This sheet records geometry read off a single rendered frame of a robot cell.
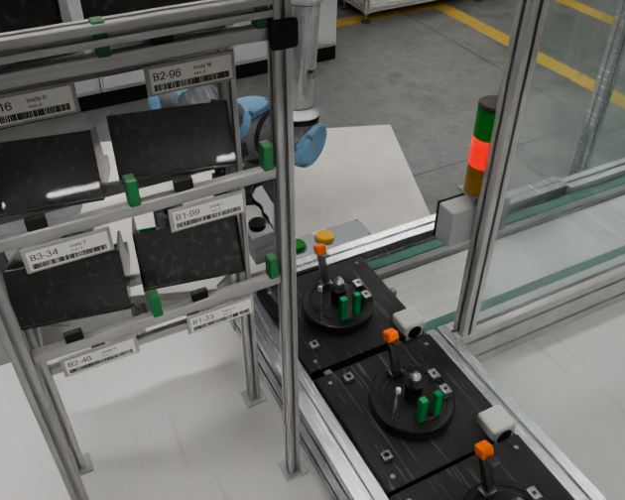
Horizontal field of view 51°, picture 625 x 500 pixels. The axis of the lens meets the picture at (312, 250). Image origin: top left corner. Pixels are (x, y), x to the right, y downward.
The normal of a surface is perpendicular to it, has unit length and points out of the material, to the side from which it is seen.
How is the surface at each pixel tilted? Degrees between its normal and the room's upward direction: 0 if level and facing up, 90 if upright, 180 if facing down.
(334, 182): 0
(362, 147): 0
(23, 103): 90
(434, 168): 0
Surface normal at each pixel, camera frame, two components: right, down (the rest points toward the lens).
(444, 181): 0.00, -0.77
